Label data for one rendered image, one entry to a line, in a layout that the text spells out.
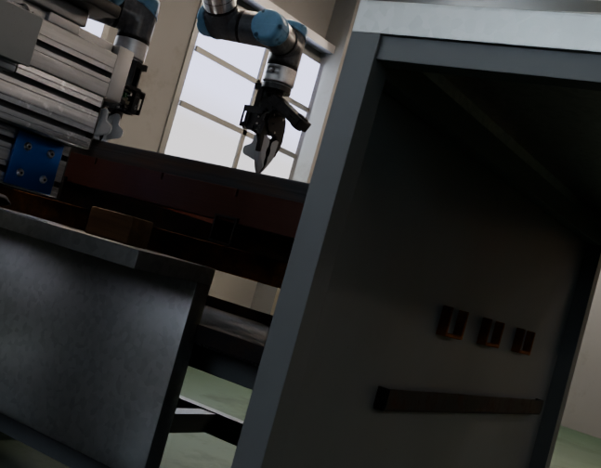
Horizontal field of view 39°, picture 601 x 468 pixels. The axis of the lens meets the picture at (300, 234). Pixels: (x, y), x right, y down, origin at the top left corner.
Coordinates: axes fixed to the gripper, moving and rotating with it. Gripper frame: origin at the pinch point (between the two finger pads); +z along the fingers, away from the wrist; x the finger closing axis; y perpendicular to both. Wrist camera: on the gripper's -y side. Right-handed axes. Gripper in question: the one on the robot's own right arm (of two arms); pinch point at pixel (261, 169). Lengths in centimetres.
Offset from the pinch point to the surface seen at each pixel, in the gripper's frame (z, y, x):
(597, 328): -3, 67, -683
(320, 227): 15, -65, 76
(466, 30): -10, -77, 76
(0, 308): 44, 20, 45
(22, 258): 33, 17, 45
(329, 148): 6, -63, 76
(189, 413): 64, 16, -20
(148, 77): -70, 263, -223
